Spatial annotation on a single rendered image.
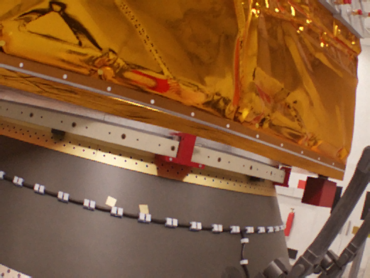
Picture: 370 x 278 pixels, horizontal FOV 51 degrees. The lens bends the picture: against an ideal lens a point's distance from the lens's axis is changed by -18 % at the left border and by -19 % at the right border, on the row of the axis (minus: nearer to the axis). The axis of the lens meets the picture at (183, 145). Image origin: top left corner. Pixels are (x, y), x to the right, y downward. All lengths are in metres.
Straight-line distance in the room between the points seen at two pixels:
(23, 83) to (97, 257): 0.52
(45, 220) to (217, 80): 0.71
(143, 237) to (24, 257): 0.38
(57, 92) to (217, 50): 0.56
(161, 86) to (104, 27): 0.29
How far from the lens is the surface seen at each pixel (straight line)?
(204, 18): 1.45
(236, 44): 1.56
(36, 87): 1.19
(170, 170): 1.37
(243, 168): 1.51
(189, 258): 1.32
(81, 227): 1.23
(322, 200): 2.20
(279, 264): 1.30
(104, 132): 1.30
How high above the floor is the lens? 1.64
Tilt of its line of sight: 3 degrees up
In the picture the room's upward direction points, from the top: 13 degrees clockwise
